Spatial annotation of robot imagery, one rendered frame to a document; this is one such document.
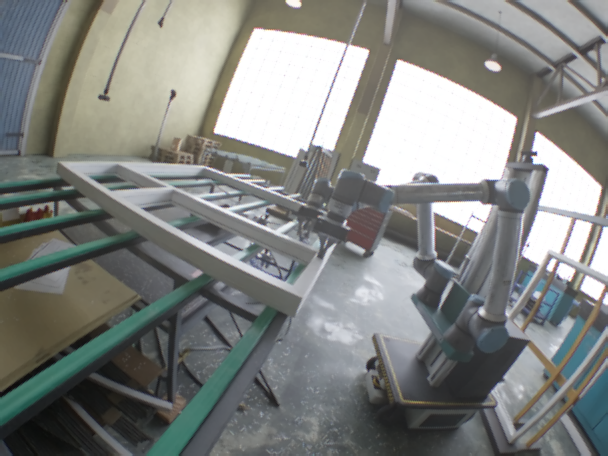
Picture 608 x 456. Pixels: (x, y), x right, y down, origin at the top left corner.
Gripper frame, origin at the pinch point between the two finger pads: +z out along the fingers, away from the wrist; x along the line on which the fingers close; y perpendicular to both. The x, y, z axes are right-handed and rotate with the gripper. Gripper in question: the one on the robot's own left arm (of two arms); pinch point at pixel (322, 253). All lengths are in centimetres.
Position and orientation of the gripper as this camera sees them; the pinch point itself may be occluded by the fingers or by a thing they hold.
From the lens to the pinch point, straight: 101.6
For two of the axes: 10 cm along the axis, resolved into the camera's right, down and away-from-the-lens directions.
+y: -2.4, 1.6, -9.6
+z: -3.3, 9.1, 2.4
